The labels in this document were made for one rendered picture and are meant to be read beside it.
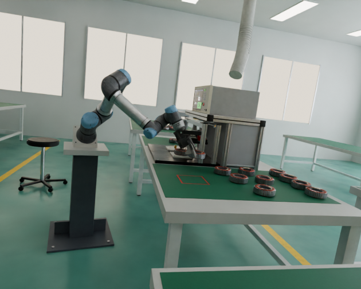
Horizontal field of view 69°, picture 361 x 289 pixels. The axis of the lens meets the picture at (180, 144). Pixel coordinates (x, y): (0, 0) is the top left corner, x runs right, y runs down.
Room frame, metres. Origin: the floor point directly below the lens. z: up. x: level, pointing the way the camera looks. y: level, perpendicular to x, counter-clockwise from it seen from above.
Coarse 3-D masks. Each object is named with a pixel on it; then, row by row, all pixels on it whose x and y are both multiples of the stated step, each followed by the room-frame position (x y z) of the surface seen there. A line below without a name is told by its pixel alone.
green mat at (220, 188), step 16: (160, 176) 1.45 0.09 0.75; (176, 176) 1.49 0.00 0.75; (192, 176) 1.53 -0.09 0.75; (208, 176) 1.57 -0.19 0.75; (224, 176) 1.62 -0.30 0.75; (272, 176) 1.77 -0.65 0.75; (176, 192) 1.22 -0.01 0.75; (192, 192) 1.24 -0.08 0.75; (208, 192) 1.27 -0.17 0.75; (224, 192) 1.30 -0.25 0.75; (240, 192) 1.33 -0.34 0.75; (288, 192) 1.43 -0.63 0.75
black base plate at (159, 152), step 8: (152, 144) 2.35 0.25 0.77; (160, 144) 2.40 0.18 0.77; (152, 152) 2.01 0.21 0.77; (160, 152) 2.05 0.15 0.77; (168, 152) 2.09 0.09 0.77; (160, 160) 1.77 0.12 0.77; (168, 160) 1.80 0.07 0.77; (176, 160) 1.83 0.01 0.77; (184, 160) 1.85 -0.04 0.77; (192, 160) 1.89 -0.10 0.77; (208, 160) 1.95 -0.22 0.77
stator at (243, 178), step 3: (231, 174) 1.54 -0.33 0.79; (234, 174) 1.56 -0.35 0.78; (237, 174) 1.57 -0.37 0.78; (240, 174) 1.57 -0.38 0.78; (231, 177) 1.50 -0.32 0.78; (234, 177) 1.49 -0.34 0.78; (237, 177) 1.50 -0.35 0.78; (240, 177) 1.50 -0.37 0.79; (243, 177) 1.54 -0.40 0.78; (246, 177) 1.51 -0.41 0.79; (231, 180) 1.50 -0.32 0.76; (234, 180) 1.49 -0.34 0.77; (237, 180) 1.48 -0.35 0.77; (240, 180) 1.48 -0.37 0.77; (243, 180) 1.48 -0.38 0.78; (246, 180) 1.49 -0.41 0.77; (240, 183) 1.48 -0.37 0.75; (243, 183) 1.49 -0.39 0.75
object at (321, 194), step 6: (270, 174) 1.78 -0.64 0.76; (276, 174) 1.76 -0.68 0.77; (282, 174) 1.70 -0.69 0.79; (288, 174) 1.72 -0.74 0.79; (282, 180) 1.65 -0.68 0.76; (288, 180) 1.63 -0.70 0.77; (294, 180) 1.57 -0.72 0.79; (300, 180) 1.59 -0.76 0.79; (294, 186) 1.53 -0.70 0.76; (300, 186) 1.51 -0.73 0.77; (306, 186) 1.50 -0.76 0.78; (306, 192) 1.42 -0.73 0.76; (312, 192) 1.39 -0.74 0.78; (318, 192) 1.38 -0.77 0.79; (324, 192) 1.39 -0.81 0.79
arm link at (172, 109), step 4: (168, 108) 1.64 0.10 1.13; (172, 108) 1.64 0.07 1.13; (176, 108) 1.67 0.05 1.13; (168, 112) 1.64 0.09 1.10; (172, 112) 1.63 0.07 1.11; (176, 112) 1.65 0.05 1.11; (164, 116) 1.67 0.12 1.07; (168, 116) 1.65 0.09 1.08; (172, 116) 1.64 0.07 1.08; (176, 116) 1.64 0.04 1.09; (180, 116) 1.66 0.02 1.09; (168, 120) 1.67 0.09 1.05; (172, 120) 1.64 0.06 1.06; (176, 120) 1.63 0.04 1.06
